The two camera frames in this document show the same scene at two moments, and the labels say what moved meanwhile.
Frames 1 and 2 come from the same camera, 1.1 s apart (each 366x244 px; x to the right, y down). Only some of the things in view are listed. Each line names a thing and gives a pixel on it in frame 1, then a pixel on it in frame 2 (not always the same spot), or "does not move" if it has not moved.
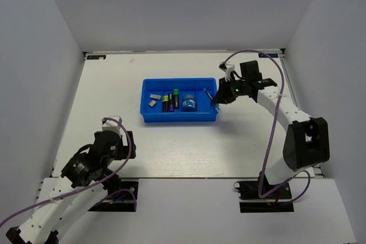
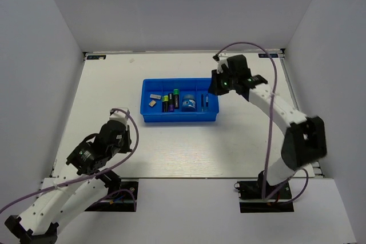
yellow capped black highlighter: [165, 99] does not move
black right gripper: [222, 94] → [215, 88]
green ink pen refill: [211, 97] → [202, 103]
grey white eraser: [154, 96] does not move
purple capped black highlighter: [171, 102] does not move
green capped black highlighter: [176, 98] does not move
